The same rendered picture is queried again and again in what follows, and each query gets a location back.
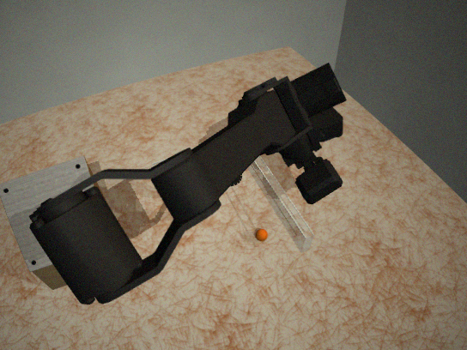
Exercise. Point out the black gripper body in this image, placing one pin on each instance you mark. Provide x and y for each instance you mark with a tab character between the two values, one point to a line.
317	181

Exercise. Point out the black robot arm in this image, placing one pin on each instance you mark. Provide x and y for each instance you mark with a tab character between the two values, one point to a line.
83	238

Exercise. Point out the orange ball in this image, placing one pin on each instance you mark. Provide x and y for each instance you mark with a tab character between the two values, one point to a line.
261	235

